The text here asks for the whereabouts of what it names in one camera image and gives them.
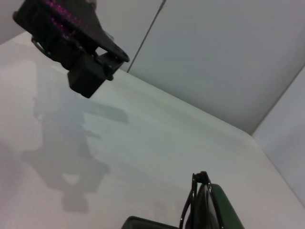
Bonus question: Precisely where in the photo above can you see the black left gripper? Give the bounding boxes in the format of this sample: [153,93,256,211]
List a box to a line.
[13,0,131,99]

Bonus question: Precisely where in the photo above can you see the black glasses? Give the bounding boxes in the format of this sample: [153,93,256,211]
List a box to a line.
[178,170,229,229]

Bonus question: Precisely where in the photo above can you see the green glasses case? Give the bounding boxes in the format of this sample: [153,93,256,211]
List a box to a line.
[121,183,246,229]

